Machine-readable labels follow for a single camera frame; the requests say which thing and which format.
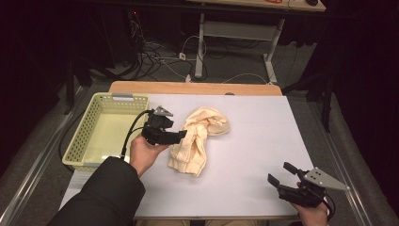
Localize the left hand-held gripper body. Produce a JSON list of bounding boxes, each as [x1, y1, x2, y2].
[[140, 105, 182, 146]]

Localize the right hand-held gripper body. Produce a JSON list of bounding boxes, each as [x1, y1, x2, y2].
[[277, 167, 351, 209]]

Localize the cream pants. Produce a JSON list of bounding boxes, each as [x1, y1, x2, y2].
[[168, 106, 231, 178]]

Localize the green plastic basket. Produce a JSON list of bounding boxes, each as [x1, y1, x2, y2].
[[61, 92, 151, 173]]

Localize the person's right hand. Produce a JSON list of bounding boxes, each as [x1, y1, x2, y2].
[[290, 202, 329, 226]]

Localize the person's left hand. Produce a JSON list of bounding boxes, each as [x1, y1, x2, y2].
[[129, 135, 170, 178]]

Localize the wooden table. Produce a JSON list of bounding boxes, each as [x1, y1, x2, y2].
[[108, 80, 283, 97]]

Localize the white board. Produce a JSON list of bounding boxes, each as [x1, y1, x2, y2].
[[59, 93, 327, 219]]

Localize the black stand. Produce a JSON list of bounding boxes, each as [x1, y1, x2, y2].
[[281, 70, 334, 133], [64, 59, 76, 116]]

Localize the white-legged desk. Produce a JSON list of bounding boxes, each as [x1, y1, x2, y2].
[[186, 0, 327, 84]]

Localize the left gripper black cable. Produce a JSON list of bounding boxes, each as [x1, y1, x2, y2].
[[120, 108, 155, 158]]

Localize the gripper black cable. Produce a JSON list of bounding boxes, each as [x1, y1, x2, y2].
[[120, 108, 155, 158], [322, 193, 337, 220]]

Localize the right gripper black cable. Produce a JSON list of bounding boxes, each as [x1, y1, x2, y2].
[[322, 193, 337, 220]]

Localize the metal floor rail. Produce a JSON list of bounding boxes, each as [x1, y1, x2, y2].
[[309, 99, 375, 226], [0, 86, 84, 226]]

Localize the tangle of black cables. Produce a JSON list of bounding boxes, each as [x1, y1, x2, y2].
[[125, 8, 210, 83]]

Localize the long white floor cable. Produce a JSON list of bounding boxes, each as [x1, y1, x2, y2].
[[221, 73, 275, 86]]

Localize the looped white cable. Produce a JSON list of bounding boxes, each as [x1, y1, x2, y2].
[[181, 34, 208, 64]]

